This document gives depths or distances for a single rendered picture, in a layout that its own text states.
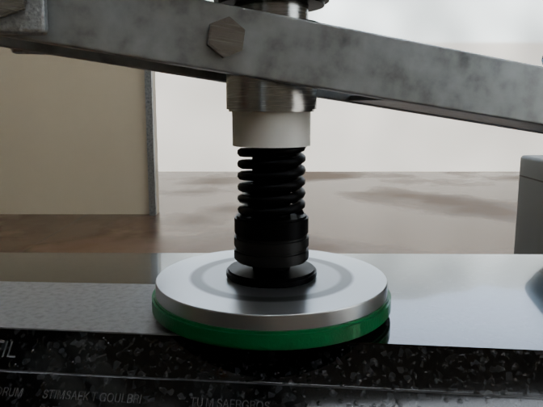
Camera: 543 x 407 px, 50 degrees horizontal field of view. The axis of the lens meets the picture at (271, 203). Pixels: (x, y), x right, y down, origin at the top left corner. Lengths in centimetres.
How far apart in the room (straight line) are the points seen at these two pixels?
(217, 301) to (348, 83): 20
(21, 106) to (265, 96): 534
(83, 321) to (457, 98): 38
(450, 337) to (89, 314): 32
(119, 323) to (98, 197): 510
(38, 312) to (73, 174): 510
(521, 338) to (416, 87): 22
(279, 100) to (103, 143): 509
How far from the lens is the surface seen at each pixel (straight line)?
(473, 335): 52
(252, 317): 45
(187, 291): 51
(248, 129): 50
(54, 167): 571
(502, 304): 61
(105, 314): 56
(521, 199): 186
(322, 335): 46
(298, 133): 50
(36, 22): 43
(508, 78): 55
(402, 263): 72
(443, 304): 59
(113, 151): 553
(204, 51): 45
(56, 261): 76
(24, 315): 58
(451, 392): 48
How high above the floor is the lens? 99
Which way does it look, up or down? 9 degrees down
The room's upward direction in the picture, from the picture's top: straight up
